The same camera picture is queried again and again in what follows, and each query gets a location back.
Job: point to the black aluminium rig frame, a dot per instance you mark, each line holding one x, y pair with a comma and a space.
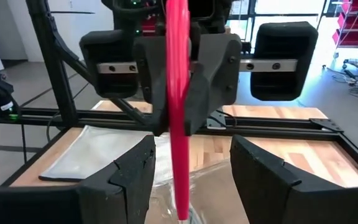
53, 62

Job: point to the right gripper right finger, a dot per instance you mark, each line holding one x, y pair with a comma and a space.
275, 199

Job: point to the grey mesh zipper pouch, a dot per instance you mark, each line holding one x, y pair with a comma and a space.
98, 149

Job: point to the shelf with red bins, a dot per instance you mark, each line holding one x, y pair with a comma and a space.
356, 37

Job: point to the red utility knife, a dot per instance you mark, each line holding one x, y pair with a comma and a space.
177, 93

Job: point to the taped brown cardboard box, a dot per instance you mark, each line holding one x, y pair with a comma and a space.
216, 199

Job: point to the grey metal bracket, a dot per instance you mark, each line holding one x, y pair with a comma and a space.
216, 123

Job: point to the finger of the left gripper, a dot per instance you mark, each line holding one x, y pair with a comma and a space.
152, 77
216, 71

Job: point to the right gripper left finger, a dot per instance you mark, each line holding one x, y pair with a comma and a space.
120, 199

